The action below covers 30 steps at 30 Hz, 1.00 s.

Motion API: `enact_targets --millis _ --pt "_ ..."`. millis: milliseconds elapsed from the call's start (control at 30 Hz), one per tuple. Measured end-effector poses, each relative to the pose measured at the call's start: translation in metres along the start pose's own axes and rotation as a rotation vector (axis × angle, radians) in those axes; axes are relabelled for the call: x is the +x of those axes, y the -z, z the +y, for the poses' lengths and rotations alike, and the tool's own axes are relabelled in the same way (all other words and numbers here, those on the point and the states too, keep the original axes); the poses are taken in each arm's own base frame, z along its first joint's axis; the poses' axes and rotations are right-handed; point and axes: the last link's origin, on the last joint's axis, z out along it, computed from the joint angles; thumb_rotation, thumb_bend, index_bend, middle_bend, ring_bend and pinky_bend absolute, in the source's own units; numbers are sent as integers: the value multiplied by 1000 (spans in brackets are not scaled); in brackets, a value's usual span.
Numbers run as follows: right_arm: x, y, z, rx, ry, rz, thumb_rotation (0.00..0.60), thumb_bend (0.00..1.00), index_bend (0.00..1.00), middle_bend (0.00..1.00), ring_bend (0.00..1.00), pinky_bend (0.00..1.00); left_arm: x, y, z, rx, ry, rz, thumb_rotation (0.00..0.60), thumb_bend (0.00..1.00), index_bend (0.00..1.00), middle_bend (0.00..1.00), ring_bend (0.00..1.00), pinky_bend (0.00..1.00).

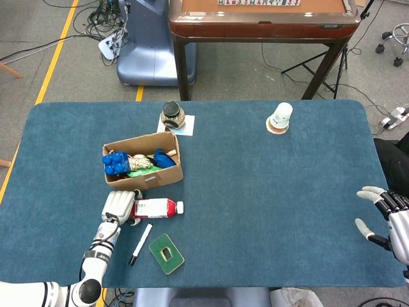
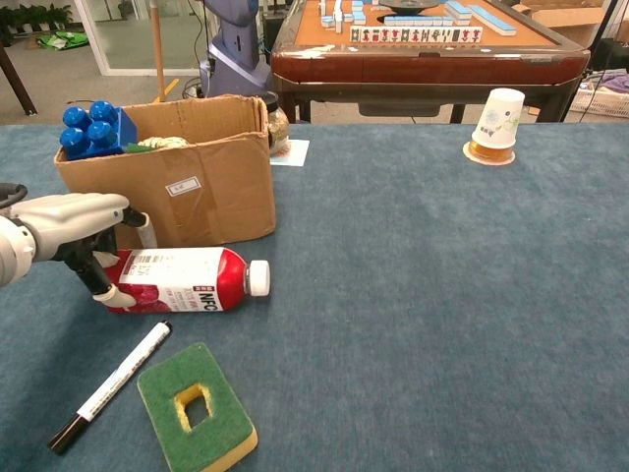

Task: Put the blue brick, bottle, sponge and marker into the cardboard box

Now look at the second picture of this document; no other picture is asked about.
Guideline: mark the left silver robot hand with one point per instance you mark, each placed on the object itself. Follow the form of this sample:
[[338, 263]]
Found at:
[[74, 216]]

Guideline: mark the blue toy brick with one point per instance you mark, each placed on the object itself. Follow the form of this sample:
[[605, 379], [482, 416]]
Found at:
[[98, 133]]

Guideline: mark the red white plastic bottle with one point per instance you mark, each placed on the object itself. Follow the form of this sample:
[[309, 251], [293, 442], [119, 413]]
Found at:
[[187, 275]]

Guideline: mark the black and white marker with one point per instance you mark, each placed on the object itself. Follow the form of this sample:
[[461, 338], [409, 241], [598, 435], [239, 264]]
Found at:
[[118, 378]]

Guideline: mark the green yellow sponge with hole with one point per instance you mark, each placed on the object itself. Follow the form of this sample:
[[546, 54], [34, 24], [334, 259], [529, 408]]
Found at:
[[157, 388]]

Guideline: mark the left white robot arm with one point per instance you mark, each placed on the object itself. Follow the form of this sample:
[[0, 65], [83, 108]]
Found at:
[[12, 251]]

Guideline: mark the brown cardboard box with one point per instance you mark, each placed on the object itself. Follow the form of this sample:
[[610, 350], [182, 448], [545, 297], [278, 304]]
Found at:
[[221, 196]]

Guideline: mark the large open cardboard carton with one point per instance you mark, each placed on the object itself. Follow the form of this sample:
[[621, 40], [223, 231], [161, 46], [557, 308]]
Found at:
[[565, 19]]

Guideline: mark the green plastic packet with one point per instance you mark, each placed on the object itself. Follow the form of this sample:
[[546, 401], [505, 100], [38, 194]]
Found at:
[[140, 147]]

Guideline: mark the dark wooden leg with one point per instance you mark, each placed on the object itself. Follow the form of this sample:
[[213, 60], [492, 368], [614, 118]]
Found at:
[[17, 78]]

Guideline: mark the green bag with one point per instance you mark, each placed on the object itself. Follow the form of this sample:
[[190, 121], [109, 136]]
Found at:
[[64, 40]]

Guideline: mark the wooden pole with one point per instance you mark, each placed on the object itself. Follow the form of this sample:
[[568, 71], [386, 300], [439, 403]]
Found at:
[[158, 49]]

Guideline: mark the potted green plants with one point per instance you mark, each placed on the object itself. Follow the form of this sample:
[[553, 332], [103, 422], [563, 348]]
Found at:
[[34, 17]]

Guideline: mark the glass jar with black lid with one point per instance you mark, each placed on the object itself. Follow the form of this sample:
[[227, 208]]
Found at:
[[277, 128]]

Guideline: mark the white paper card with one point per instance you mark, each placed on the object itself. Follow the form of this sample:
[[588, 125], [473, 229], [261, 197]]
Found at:
[[295, 155]]

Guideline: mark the blue felt table cover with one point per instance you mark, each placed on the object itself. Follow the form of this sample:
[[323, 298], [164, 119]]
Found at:
[[417, 295]]

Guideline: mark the brown mahjong table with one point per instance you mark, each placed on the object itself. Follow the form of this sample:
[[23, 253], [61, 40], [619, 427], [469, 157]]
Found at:
[[417, 69]]

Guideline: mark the face-up mahjong tile row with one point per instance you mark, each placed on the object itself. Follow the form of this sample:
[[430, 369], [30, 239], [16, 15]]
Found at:
[[415, 34]]

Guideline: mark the blue backed mahjong tile row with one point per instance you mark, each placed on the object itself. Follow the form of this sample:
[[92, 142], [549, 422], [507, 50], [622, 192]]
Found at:
[[417, 20], [494, 19], [459, 10]]

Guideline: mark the black mahjong table centre dome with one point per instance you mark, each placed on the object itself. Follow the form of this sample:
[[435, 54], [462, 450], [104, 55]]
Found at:
[[410, 5]]

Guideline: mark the round beige coaster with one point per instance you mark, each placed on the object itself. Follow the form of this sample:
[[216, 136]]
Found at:
[[489, 164]]

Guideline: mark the white paper cup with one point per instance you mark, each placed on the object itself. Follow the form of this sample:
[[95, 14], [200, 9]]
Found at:
[[498, 118]]

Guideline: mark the white plastic basket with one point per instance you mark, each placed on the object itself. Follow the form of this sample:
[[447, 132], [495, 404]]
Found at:
[[604, 100]]

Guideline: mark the purple cloth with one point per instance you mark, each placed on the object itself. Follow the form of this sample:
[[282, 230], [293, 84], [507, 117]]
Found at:
[[614, 79]]

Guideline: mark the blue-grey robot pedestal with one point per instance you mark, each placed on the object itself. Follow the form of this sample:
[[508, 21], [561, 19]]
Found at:
[[236, 49]]

